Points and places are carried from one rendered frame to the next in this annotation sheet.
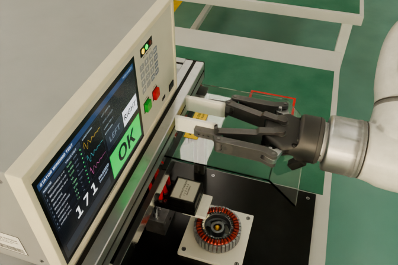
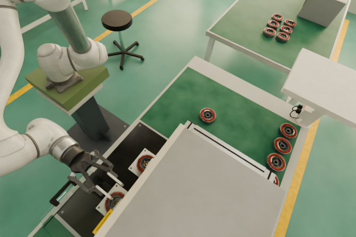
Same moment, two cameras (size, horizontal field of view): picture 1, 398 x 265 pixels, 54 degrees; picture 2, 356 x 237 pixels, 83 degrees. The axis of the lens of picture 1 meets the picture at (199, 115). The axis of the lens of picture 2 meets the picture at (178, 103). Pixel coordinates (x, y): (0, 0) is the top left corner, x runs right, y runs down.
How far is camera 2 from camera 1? 70 cm
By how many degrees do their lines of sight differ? 81
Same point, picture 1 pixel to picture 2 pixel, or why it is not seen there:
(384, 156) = (61, 131)
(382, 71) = (23, 157)
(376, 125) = (51, 141)
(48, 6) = not seen: outside the picture
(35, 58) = (177, 190)
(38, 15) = not seen: outside the picture
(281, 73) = not seen: outside the picture
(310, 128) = (74, 151)
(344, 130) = (64, 143)
